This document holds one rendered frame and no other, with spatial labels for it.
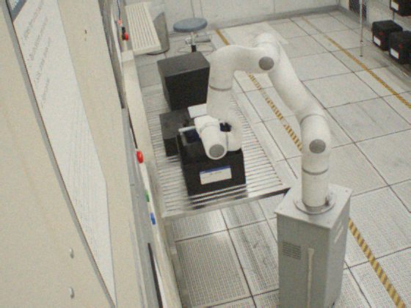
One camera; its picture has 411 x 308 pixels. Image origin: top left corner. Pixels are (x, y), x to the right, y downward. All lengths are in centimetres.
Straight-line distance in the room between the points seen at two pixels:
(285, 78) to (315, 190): 52
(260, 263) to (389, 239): 83
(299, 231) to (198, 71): 119
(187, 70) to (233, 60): 111
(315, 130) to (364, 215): 148
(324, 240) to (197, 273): 106
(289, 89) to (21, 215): 160
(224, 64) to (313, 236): 84
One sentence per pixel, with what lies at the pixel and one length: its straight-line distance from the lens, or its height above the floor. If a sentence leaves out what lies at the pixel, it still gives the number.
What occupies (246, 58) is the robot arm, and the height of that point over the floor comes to 149.
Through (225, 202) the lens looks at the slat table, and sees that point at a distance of 218.
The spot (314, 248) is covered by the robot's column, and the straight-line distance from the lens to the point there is 216.
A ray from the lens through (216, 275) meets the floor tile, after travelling 289.
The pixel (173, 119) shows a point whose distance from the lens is 265.
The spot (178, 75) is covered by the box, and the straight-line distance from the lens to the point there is 282.
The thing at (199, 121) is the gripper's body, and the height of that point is 111.
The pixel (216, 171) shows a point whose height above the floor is 87.
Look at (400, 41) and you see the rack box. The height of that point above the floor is 43.
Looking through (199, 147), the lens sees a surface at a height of 99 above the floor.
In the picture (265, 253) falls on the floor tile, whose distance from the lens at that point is 298.
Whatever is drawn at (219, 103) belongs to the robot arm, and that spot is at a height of 129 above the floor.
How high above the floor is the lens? 215
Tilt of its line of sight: 34 degrees down
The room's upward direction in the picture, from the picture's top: 9 degrees counter-clockwise
